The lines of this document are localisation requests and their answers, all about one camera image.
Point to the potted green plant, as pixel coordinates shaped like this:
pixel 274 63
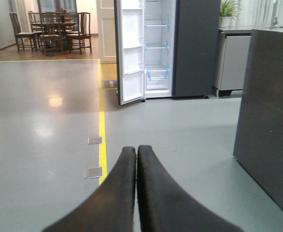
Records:
pixel 228 11

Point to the grey granite kitchen island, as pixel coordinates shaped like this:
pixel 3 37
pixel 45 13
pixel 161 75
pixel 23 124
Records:
pixel 259 137

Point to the dark grey fridge body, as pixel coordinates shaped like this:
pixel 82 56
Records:
pixel 180 35

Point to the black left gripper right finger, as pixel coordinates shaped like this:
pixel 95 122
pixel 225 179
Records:
pixel 164 206

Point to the clear fridge crisper drawer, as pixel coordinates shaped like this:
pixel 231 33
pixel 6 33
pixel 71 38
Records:
pixel 154 74

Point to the wooden dining chair front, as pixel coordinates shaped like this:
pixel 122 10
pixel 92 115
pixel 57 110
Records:
pixel 51 38

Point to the wooden dining table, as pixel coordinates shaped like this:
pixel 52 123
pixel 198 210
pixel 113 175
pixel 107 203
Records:
pixel 66 28

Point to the grey counter cabinet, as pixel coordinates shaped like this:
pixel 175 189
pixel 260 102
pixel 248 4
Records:
pixel 231 60

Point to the silver floor outlet plate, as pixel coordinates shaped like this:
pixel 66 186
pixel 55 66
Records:
pixel 94 140

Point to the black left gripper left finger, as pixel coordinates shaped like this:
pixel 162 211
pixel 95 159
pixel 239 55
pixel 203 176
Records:
pixel 110 207

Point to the wooden dining chair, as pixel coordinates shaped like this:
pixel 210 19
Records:
pixel 19 35
pixel 51 38
pixel 82 38

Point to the fridge door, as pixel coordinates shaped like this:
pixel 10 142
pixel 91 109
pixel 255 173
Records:
pixel 129 30

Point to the wooden dining chair left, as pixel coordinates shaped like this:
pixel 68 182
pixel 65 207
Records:
pixel 19 35

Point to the wooden dining chair right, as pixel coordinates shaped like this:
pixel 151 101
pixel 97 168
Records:
pixel 82 38

